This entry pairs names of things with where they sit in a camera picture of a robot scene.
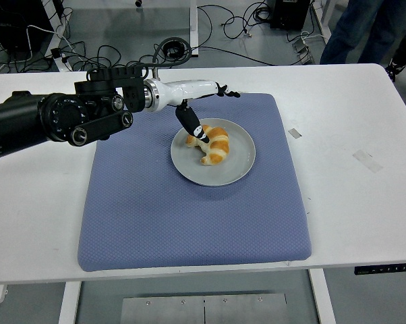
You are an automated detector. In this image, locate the small black equipment box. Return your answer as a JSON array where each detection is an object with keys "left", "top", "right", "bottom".
[{"left": 269, "top": 0, "right": 314, "bottom": 31}]

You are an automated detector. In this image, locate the grey round plate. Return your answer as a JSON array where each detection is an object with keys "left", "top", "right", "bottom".
[{"left": 170, "top": 117, "right": 257, "bottom": 188}]

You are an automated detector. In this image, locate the white floor cable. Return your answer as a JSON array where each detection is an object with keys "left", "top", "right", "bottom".
[{"left": 25, "top": 24, "right": 76, "bottom": 52}]

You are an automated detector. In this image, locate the large grey tape strip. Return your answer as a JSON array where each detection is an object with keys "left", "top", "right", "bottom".
[{"left": 352, "top": 149, "right": 384, "bottom": 174}]

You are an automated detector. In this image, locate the coiled black cable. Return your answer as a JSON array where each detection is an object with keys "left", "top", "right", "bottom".
[{"left": 162, "top": 40, "right": 187, "bottom": 60}]

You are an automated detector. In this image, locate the long black floor cable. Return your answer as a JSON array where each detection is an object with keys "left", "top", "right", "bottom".
[{"left": 191, "top": 45, "right": 279, "bottom": 67}]

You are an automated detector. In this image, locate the white background desk leg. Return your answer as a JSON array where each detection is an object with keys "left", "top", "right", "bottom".
[{"left": 188, "top": 0, "right": 200, "bottom": 57}]

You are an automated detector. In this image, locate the blue quilted mat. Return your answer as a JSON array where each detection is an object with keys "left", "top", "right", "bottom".
[{"left": 77, "top": 92, "right": 313, "bottom": 273}]

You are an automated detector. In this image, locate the white table leg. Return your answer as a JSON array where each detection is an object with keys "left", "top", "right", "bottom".
[
  {"left": 57, "top": 281, "right": 82, "bottom": 324},
  {"left": 308, "top": 269, "right": 336, "bottom": 324}
]

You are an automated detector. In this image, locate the large black computer case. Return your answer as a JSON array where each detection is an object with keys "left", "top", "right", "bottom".
[{"left": 0, "top": 0, "right": 54, "bottom": 53}]

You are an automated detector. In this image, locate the black table control panel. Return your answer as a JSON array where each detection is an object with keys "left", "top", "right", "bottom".
[{"left": 353, "top": 263, "right": 406, "bottom": 276}]

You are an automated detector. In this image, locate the golden croissant bread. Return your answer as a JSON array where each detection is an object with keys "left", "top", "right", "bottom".
[{"left": 185, "top": 124, "right": 231, "bottom": 167}]

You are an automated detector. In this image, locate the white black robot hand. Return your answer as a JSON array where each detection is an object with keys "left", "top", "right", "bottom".
[{"left": 155, "top": 79, "right": 241, "bottom": 144}]

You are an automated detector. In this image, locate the grey foot pedal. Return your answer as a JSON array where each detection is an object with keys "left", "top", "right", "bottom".
[{"left": 292, "top": 39, "right": 315, "bottom": 65}]

